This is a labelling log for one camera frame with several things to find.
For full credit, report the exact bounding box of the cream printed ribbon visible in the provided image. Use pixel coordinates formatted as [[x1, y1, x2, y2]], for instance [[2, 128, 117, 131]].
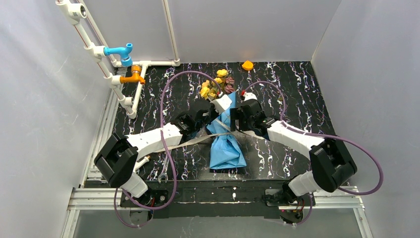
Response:
[[168, 131, 264, 150]]

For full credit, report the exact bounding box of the brown pink fake flower bunch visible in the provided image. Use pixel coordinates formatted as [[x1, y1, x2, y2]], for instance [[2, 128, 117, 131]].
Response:
[[223, 76, 235, 94]]

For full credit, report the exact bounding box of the yellow fake flower bunch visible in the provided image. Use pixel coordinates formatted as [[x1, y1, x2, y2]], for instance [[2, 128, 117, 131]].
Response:
[[199, 69, 228, 101]]

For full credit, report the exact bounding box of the blue wrapping paper sheet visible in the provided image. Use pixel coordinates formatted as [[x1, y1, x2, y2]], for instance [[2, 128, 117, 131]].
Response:
[[207, 109, 247, 170]]

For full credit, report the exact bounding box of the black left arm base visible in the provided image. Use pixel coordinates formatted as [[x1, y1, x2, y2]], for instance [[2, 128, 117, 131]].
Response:
[[119, 188, 171, 227]]

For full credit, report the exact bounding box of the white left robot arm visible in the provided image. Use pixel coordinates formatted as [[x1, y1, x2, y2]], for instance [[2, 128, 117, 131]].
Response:
[[94, 106, 220, 198]]

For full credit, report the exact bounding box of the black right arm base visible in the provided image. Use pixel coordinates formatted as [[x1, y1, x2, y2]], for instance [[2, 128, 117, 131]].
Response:
[[262, 188, 315, 226]]

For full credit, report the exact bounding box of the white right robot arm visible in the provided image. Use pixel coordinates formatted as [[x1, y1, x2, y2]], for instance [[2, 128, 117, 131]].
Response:
[[230, 99, 357, 200]]

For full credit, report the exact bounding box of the orange plastic piece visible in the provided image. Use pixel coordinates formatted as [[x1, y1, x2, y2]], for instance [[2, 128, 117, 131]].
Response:
[[241, 60, 254, 71]]

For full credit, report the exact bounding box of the small white pipe fitting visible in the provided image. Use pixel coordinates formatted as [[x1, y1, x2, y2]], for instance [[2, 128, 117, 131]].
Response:
[[133, 155, 150, 172]]

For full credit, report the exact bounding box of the silver open-end wrench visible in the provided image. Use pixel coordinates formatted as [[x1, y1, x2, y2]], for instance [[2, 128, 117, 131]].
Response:
[[157, 154, 170, 183]]

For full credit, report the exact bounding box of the orange plastic tap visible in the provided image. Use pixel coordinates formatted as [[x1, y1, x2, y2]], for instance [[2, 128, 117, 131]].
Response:
[[119, 65, 146, 85]]

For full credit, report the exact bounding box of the blue plastic tap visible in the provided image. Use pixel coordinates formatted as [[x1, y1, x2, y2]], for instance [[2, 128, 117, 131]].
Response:
[[104, 43, 133, 67]]

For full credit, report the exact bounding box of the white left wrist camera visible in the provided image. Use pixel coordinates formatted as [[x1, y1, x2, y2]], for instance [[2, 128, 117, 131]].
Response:
[[210, 94, 232, 114]]

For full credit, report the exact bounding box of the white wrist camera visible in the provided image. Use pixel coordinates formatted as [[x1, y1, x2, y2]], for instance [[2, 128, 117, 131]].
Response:
[[241, 92, 257, 101], [210, 94, 232, 114]]

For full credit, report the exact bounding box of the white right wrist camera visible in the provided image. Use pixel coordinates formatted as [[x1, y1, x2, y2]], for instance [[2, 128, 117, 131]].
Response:
[[241, 92, 257, 101]]

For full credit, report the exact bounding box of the aluminium extrusion frame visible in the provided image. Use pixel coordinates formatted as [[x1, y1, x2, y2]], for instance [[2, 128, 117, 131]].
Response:
[[60, 70, 373, 238]]

